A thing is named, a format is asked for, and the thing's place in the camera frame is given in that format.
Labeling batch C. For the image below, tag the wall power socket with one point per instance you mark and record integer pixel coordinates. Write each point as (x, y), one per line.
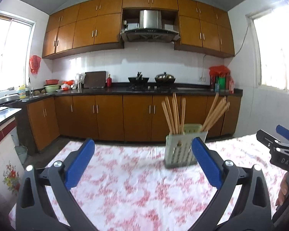
(202, 79)

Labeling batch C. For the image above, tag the red bag over condiments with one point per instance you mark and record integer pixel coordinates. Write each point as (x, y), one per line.
(219, 71)

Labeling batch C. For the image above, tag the group chopstick three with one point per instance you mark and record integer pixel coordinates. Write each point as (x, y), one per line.
(216, 111)
(176, 113)

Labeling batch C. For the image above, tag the upper wooden wall cabinets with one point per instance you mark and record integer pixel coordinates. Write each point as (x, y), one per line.
(110, 24)

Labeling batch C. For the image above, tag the black wok on stove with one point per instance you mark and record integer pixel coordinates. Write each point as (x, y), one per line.
(138, 80)

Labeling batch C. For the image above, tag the black lidded pot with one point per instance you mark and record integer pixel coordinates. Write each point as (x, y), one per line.
(164, 79)

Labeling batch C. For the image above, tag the red white plastic bag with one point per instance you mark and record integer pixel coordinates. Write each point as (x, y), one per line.
(68, 85)

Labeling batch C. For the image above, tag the grey pan lid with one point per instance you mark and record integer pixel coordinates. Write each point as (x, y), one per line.
(9, 99)

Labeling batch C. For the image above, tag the green container on counter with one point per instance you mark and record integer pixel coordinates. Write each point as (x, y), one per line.
(222, 83)

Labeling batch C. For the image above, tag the lower wooden kitchen cabinets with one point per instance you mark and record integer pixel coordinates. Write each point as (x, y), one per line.
(130, 118)

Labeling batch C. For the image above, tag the person's right hand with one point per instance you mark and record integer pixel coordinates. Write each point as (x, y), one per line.
(282, 192)

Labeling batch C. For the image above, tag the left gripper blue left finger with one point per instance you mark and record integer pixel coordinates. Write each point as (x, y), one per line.
(76, 163)

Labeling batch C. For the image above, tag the group chopstick five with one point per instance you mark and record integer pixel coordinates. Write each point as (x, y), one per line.
(218, 116)

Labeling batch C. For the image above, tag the red bottle on counter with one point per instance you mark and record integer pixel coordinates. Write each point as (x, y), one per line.
(109, 81)

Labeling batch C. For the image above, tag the dark wooden cutting board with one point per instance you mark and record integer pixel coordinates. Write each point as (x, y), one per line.
(95, 79)

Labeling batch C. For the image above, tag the yellow dish soap bottle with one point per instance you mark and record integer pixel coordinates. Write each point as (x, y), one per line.
(22, 91)

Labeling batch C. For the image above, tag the group chopstick two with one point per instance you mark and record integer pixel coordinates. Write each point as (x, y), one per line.
(214, 112)
(170, 114)

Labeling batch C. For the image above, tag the group chopstick four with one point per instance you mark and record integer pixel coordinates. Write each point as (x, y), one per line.
(215, 115)
(183, 115)

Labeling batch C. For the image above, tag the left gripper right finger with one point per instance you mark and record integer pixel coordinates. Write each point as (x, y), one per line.
(212, 170)

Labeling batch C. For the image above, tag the green perforated utensil holder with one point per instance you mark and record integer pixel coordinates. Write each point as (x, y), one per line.
(178, 152)

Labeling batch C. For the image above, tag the right barred window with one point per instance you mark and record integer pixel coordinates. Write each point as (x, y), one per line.
(269, 28)

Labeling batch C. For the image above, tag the group chopstick one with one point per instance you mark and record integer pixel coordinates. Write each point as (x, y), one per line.
(210, 113)
(166, 113)

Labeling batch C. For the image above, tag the green bucket on floor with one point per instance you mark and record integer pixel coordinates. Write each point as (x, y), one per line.
(22, 153)

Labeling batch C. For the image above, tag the gas stove top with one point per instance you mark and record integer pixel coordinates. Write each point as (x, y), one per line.
(148, 88)

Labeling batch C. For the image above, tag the red plastic basin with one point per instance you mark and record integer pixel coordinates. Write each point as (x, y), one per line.
(51, 82)

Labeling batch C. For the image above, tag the green plastic basin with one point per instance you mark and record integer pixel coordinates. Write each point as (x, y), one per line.
(51, 88)

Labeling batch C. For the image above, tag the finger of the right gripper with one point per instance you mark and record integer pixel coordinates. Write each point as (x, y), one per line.
(284, 132)

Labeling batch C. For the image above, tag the black kitchen countertop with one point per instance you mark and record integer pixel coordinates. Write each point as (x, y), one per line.
(120, 89)

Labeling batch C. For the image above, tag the red plastic bag hanging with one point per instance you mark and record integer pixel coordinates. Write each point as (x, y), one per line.
(34, 64)

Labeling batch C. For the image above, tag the pink floral tablecloth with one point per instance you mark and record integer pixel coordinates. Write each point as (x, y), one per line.
(125, 188)

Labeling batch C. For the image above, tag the red bottle right counter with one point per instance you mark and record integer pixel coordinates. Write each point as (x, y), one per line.
(231, 85)

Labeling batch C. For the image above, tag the stainless steel range hood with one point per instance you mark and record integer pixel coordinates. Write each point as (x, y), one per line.
(149, 25)

